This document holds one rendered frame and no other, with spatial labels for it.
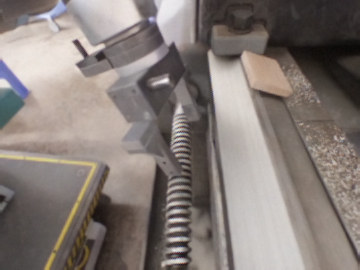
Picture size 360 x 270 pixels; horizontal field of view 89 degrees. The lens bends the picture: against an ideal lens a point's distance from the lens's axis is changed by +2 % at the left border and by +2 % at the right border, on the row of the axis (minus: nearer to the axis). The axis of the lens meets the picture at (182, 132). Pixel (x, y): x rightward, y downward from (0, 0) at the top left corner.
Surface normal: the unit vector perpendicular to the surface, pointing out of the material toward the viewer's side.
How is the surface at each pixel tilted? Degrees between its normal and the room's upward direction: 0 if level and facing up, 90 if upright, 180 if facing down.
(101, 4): 74
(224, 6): 90
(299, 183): 0
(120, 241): 0
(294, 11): 90
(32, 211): 0
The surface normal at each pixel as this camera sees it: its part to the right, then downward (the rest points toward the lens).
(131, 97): -0.28, 0.68
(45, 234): -0.04, -0.62
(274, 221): -0.61, -0.50
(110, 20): 0.11, 0.57
